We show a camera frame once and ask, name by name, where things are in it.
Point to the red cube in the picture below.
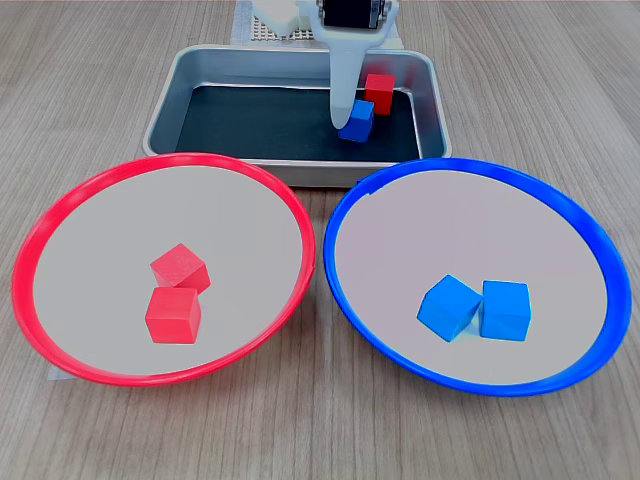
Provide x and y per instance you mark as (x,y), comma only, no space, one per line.
(172,317)
(180,267)
(380,92)

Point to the blue cube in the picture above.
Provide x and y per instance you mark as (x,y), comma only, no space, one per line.
(445,307)
(505,312)
(361,122)

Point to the steel tray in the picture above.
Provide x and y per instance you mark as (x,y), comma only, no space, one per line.
(250,65)

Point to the black tray mat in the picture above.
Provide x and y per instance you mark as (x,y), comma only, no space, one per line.
(260,125)

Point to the blue-rimmed white plate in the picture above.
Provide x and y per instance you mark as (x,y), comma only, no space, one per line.
(500,225)

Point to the red-rimmed white plate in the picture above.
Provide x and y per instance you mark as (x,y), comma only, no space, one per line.
(100,250)

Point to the clear tape strip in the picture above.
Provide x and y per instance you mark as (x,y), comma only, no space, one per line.
(59,375)

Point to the pale perforated base plate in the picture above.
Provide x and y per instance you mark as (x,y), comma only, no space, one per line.
(258,32)

